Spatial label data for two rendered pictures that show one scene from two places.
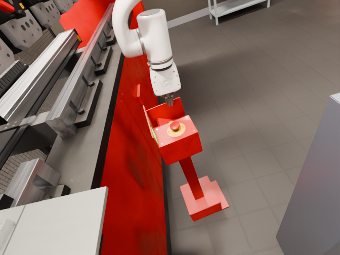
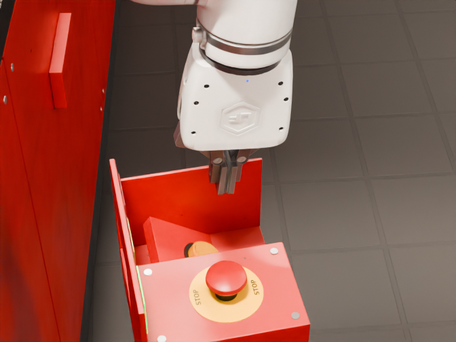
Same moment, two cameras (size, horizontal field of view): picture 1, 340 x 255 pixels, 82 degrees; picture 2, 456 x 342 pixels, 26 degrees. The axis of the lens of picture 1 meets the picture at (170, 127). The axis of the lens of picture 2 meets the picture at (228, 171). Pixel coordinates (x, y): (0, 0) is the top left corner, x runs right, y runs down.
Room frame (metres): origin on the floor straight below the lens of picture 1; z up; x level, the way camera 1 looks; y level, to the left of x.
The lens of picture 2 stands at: (-0.06, 0.10, 1.54)
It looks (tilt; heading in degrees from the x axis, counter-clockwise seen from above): 45 degrees down; 348
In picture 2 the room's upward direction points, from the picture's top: straight up
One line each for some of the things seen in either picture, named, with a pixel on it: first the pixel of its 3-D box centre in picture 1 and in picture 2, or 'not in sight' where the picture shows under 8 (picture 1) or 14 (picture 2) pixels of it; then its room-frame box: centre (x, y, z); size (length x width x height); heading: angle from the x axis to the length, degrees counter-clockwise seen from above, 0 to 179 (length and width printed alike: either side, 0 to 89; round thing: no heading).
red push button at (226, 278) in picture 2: (175, 127); (226, 285); (0.53, -0.02, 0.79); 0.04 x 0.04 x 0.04
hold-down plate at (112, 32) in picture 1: (113, 35); not in sight; (1.57, 0.14, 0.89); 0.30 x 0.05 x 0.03; 169
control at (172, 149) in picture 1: (172, 128); (207, 277); (0.57, -0.01, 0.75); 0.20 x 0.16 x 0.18; 1
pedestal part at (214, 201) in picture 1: (204, 196); not in sight; (0.57, -0.04, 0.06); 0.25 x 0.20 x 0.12; 91
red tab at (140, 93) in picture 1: (140, 94); (63, 60); (1.18, 0.11, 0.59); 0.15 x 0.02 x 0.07; 169
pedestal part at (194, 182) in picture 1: (189, 172); not in sight; (0.57, -0.01, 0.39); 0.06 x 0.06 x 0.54; 1
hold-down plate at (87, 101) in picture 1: (90, 100); not in sight; (0.78, 0.28, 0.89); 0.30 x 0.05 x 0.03; 169
